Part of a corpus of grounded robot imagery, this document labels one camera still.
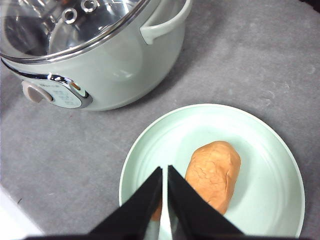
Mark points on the green plate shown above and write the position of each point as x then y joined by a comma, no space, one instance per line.
269,196

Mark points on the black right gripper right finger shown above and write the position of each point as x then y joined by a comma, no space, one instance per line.
191,213

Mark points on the green electric steamer pot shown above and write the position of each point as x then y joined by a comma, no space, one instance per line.
117,68

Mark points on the brown potato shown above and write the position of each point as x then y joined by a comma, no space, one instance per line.
213,171

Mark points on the glass steamer lid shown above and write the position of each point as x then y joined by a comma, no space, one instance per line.
43,31

